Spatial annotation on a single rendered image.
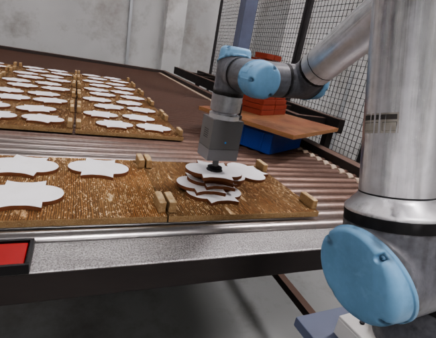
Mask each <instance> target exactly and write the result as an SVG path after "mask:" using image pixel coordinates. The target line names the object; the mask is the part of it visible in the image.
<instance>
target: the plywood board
mask: <svg viewBox="0 0 436 338"><path fill-rule="evenodd" d="M199 110H201V111H204V112H207V113H209V111H210V110H212V109H211V108H210V106H199ZM241 115H242V118H241V121H243V122H244V124H245V125H249V126H251V127H255V128H258V129H261V130H264V131H267V132H270V133H274V134H276V135H280V136H282V137H286V138H289V139H300V138H304V137H311V136H315V135H322V134H326V133H333V132H337V131H338V129H339V128H336V127H332V126H329V125H325V124H322V123H317V122H315V121H310V120H308V119H303V118H300V117H295V116H293V115H288V114H284V115H256V114H253V113H250V112H247V111H242V110H241Z"/></svg>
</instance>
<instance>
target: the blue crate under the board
mask: <svg viewBox="0 0 436 338"><path fill-rule="evenodd" d="M301 140H302V138H300V139H289V138H286V137H282V136H280V135H276V134H274V133H270V132H267V131H264V130H261V129H258V128H255V127H251V126H249V125H245V124H244V125H243V130H242V134H241V140H240V145H243V146H245V147H248V148H251V149H253V150H257V151H259V152H262V153H265V154H268V155H270V154H275V153H278V152H284V151H287V150H292V149H296V148H299V147H300V144H301Z"/></svg>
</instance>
